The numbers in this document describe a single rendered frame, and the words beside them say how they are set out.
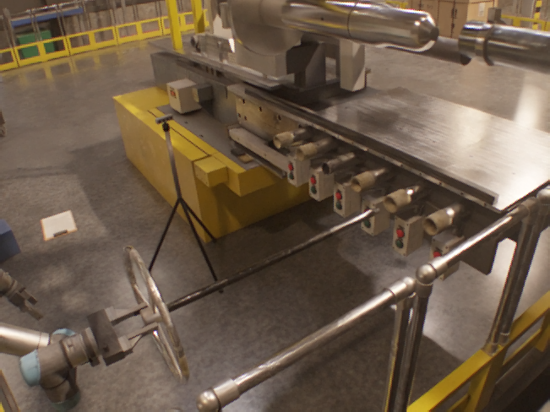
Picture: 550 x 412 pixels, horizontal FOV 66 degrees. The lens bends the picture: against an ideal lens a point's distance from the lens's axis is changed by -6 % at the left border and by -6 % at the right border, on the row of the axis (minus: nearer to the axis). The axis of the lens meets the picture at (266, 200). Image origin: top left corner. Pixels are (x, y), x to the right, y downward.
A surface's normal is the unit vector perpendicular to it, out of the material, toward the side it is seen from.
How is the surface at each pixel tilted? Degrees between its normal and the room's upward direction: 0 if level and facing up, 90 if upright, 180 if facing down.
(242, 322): 0
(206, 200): 90
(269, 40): 90
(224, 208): 90
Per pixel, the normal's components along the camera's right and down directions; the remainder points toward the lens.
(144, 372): -0.07, -0.85
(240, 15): 0.54, 0.40
